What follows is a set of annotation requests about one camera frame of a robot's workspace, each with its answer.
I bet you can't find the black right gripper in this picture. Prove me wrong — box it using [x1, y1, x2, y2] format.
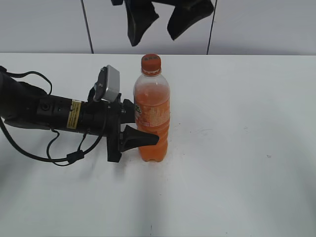
[111, 0, 214, 46]

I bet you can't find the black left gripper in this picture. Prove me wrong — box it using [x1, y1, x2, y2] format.
[79, 93, 158, 162]

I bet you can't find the orange soda plastic bottle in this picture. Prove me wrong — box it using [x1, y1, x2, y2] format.
[133, 69, 171, 162]

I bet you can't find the orange bottle cap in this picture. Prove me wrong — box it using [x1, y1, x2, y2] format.
[141, 54, 161, 77]

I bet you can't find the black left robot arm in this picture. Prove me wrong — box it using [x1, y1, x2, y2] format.
[0, 65, 159, 166]

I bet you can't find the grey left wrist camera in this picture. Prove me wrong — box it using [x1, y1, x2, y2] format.
[93, 65, 120, 102]

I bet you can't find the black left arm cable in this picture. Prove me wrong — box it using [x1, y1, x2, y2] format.
[0, 66, 109, 165]

